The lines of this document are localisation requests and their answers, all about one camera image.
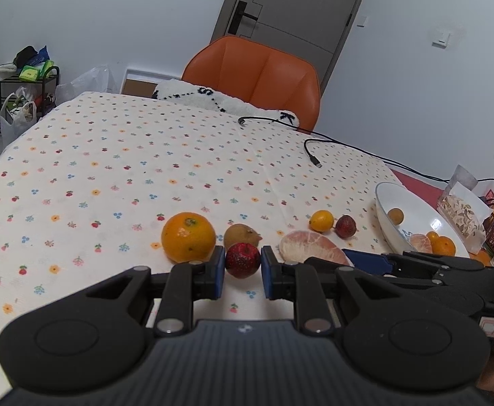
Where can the red orange table mat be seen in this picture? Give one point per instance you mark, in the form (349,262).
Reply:
(426,192)

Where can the tiny orange kumquat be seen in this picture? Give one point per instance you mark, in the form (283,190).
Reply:
(432,236)

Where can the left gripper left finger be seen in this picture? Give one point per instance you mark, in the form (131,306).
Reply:
(180,288)

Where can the white plastic bag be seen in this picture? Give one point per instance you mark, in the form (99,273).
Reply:
(17,114)

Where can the white fluffy cushion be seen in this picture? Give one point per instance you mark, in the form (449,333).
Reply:
(203,97)

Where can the clear plastic bag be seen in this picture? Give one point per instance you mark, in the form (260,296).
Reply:
(99,79)

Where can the small tan longan fruit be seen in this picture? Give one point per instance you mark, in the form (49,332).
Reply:
(396,216)

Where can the small yellow kumquat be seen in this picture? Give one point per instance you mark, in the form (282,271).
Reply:
(321,221)

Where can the white wall switch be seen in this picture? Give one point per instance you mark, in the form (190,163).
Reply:
(440,37)

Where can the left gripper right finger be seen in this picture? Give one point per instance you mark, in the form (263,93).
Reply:
(299,284)

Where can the grey door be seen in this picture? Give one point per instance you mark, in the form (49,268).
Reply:
(313,30)

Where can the white framed board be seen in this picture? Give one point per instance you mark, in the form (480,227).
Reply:
(142,83)

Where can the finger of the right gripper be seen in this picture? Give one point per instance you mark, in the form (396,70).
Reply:
(370,263)

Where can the orange leather chair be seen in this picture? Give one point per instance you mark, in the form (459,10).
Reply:
(259,75)

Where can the small orange tangerine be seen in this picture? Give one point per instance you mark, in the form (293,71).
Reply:
(443,246)

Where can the large peeled pomelo segment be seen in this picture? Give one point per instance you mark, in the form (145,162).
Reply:
(298,246)

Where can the dark red plum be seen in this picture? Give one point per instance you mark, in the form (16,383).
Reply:
(345,227)

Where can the large orange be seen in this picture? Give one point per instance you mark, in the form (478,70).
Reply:
(188,237)

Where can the white plate with blue rim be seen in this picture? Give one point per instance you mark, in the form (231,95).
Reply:
(419,218)

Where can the black door handle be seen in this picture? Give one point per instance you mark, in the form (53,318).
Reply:
(237,16)

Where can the dark red round fruit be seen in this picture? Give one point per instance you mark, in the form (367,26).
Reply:
(242,260)

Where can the brown kiwi-like fruit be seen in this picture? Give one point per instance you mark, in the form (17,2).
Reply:
(240,233)

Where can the green yellow packet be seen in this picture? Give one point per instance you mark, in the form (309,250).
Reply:
(37,72)

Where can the floral white tablecloth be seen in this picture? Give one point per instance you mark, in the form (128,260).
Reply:
(85,193)

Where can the small peeled pomelo piece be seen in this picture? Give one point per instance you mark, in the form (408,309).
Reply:
(421,243)

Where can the floral tissue box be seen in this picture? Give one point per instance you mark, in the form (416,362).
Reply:
(464,210)

